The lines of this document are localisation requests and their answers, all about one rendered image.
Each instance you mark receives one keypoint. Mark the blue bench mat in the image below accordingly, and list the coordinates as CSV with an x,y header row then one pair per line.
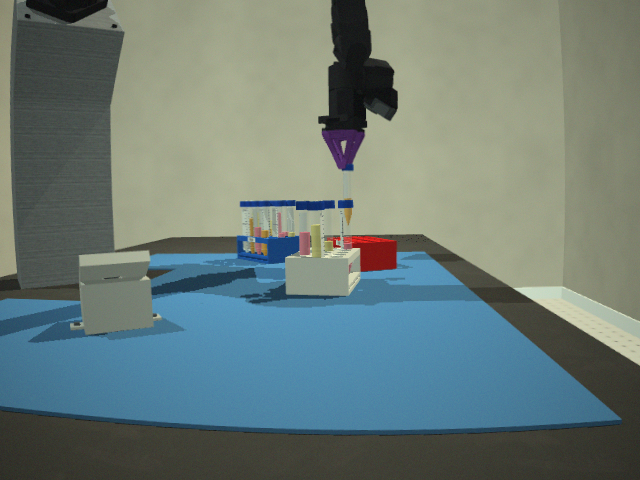
x,y
410,351

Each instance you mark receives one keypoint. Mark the white tube rack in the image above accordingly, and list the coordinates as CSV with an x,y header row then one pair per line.
x,y
329,275

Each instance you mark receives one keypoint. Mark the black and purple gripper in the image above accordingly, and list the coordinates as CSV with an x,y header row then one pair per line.
x,y
347,131

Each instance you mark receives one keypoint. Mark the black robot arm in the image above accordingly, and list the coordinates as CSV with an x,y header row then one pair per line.
x,y
349,19

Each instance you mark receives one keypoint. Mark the white-capped tube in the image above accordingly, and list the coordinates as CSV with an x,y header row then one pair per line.
x,y
273,214

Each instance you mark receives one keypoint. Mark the test tube with blue cap and pink liquid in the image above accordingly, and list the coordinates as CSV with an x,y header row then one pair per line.
x,y
304,228

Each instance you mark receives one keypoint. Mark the blue test tube rack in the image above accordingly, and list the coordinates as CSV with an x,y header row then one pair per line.
x,y
277,248

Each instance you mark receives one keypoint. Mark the red tube rack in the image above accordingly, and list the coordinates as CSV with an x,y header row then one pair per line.
x,y
375,253

